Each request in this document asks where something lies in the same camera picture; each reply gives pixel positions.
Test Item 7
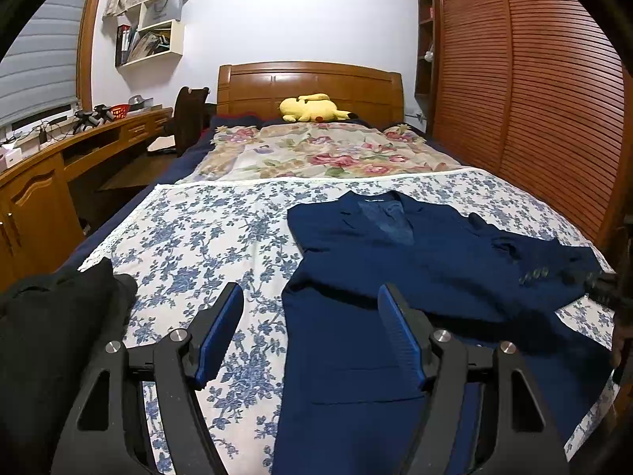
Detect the pink floral quilt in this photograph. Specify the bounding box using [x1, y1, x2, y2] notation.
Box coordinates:
[175, 123, 463, 186]

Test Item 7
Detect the wooden desk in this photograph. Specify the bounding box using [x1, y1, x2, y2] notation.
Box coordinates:
[0, 106, 174, 298]

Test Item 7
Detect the blue floral bedspread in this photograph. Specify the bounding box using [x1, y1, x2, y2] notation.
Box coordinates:
[78, 165, 619, 475]

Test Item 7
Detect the black folded garment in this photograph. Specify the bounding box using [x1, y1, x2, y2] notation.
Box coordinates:
[0, 258, 139, 475]

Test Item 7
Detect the wooden louvered wardrobe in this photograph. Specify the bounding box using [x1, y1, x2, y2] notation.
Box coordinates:
[414, 0, 633, 268]

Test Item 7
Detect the grey window blind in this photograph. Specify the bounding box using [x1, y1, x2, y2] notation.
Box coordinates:
[0, 0, 100, 129]

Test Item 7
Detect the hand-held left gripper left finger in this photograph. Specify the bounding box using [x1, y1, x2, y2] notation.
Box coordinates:
[49, 282, 245, 475]

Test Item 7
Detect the yellow plush toy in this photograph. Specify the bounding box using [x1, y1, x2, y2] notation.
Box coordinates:
[279, 93, 358, 124]

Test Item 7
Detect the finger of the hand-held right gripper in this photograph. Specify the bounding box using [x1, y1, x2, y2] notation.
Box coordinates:
[582, 270, 619, 308]

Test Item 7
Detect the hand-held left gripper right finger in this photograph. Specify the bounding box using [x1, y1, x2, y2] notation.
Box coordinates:
[377, 282, 569, 475]

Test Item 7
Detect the dark brown chair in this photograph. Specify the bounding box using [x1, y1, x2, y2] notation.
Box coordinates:
[148, 86, 218, 156]

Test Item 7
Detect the white wall shelf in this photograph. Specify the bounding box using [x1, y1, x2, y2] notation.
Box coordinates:
[102, 0, 191, 67]

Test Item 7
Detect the navy bed sheet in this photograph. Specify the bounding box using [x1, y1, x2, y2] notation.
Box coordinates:
[81, 114, 263, 258]

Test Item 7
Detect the navy blue suit jacket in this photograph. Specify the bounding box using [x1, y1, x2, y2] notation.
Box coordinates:
[271, 189, 619, 475]

